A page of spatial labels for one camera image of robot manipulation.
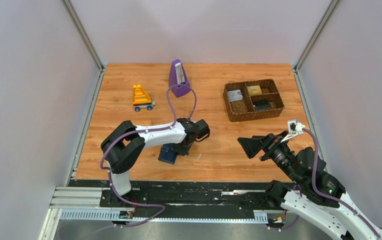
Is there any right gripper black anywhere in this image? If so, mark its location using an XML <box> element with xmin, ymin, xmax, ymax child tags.
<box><xmin>235</xmin><ymin>130</ymin><xmax>300</xmax><ymax>184</ymax></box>

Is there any blue leather card holder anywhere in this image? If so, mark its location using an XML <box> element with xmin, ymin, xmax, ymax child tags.
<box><xmin>158</xmin><ymin>143</ymin><xmax>178</xmax><ymax>165</ymax></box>

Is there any white silver card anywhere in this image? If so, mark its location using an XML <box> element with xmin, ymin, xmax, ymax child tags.
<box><xmin>226</xmin><ymin>89</ymin><xmax>243</xmax><ymax>103</ymax></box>

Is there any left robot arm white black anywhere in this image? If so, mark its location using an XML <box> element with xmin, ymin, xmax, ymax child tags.
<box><xmin>100</xmin><ymin>118</ymin><xmax>210</xmax><ymax>207</ymax></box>

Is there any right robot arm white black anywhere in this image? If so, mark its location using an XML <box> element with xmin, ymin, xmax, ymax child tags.
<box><xmin>237</xmin><ymin>128</ymin><xmax>382</xmax><ymax>240</ymax></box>

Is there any gold card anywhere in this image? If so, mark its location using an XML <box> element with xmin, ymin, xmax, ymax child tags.
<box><xmin>246</xmin><ymin>85</ymin><xmax>263</xmax><ymax>96</ymax></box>

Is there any brown wicker divided basket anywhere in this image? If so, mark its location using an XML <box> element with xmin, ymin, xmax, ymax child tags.
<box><xmin>223</xmin><ymin>78</ymin><xmax>285</xmax><ymax>122</ymax></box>

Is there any purple metronome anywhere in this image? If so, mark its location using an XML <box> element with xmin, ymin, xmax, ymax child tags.
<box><xmin>168</xmin><ymin>59</ymin><xmax>191</xmax><ymax>98</ymax></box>

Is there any yellow toy on wheels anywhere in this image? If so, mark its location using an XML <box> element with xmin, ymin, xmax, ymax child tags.
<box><xmin>132</xmin><ymin>84</ymin><xmax>156</xmax><ymax>112</ymax></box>

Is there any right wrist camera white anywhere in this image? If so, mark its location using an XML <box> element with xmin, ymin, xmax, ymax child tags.
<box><xmin>281</xmin><ymin>119</ymin><xmax>306</xmax><ymax>143</ymax></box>

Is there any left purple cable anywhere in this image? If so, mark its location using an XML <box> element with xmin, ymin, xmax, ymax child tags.
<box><xmin>99</xmin><ymin>82</ymin><xmax>199</xmax><ymax>228</ymax></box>

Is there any purple cable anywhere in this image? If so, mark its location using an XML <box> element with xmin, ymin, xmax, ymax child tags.
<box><xmin>267</xmin><ymin>127</ymin><xmax>382</xmax><ymax>240</ymax></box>
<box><xmin>99</xmin><ymin>82</ymin><xmax>199</xmax><ymax>228</ymax></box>

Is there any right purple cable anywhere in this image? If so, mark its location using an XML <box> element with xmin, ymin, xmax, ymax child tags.
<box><xmin>267</xmin><ymin>127</ymin><xmax>382</xmax><ymax>240</ymax></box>

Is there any slotted cable duct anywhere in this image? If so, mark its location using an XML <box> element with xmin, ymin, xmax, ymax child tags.
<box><xmin>60</xmin><ymin>208</ymin><xmax>269</xmax><ymax>224</ymax></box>

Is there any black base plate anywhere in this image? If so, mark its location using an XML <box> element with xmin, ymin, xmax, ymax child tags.
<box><xmin>98</xmin><ymin>180</ymin><xmax>298</xmax><ymax>221</ymax></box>

